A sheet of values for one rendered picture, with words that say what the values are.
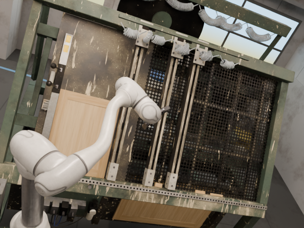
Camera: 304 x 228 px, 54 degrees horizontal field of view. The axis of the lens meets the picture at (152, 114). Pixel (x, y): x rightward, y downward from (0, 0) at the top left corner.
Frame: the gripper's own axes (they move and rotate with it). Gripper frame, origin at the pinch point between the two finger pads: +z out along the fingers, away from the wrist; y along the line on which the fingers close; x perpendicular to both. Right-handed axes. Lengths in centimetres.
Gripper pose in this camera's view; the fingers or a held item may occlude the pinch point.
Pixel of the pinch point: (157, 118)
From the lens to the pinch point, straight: 182.8
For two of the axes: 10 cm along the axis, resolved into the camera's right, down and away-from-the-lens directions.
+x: -6.2, -7.7, 1.5
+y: 7.8, -6.3, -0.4
